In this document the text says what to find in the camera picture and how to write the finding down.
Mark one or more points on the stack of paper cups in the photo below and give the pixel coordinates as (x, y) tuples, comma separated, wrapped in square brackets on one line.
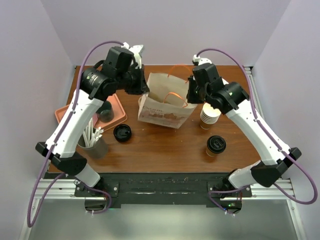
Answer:
[(208, 116)]

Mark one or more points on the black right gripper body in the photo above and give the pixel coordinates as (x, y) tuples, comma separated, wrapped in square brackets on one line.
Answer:
[(195, 95)]

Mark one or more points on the single paper coffee cup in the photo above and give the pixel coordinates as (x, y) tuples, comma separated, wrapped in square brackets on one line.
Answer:
[(213, 153)]

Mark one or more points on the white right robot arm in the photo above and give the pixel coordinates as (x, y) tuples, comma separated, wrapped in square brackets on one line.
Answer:
[(207, 87)]

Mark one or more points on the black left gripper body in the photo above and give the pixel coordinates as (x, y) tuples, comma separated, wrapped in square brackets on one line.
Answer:
[(134, 80)]

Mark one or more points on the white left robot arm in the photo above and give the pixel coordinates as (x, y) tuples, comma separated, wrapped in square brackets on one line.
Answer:
[(121, 70)]

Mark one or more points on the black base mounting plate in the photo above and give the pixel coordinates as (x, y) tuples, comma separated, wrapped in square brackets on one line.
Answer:
[(160, 188)]

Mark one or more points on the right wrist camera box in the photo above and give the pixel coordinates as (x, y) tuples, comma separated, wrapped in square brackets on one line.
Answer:
[(197, 60)]

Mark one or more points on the black plastic cup lid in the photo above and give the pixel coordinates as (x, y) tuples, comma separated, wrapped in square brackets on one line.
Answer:
[(216, 142)]

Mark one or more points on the stack of black lids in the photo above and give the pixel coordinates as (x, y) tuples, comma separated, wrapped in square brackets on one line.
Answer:
[(122, 133)]

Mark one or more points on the brown paper takeout bag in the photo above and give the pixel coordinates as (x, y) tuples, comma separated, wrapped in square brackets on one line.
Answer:
[(166, 102)]

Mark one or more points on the grey cup with stirrers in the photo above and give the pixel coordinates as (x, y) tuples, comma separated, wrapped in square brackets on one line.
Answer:
[(92, 142)]

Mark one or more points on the dark green mug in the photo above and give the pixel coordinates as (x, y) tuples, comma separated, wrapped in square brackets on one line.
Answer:
[(105, 113)]

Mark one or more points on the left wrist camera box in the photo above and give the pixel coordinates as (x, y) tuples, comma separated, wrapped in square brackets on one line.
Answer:
[(137, 51)]

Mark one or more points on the orange plastic tray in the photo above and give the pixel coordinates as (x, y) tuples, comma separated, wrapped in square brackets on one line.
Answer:
[(118, 112)]

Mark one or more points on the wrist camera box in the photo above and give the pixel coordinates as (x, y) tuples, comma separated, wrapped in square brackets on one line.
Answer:
[(137, 51), (197, 60)]

